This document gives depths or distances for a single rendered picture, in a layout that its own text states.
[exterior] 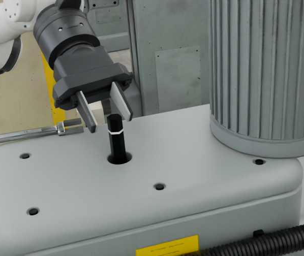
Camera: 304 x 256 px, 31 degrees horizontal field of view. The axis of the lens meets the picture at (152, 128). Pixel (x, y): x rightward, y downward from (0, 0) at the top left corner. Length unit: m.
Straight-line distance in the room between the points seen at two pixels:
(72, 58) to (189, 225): 0.30
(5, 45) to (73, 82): 0.36
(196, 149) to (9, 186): 0.28
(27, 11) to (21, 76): 1.70
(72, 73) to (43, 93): 1.82
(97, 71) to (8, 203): 0.23
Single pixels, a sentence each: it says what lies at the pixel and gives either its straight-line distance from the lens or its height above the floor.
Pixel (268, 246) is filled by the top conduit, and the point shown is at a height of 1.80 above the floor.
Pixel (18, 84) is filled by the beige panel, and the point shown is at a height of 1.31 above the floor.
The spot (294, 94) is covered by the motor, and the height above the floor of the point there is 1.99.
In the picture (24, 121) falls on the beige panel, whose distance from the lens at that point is 2.68.
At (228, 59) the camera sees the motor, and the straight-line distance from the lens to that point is 0.75.
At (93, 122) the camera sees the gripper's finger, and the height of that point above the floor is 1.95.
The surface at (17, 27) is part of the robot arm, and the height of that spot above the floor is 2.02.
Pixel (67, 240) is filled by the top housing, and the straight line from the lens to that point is 0.71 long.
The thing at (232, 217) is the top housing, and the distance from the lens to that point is 0.76.
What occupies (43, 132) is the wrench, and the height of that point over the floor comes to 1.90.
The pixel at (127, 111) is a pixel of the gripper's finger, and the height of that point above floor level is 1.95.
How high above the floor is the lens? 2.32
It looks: 29 degrees down
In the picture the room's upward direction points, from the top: 5 degrees counter-clockwise
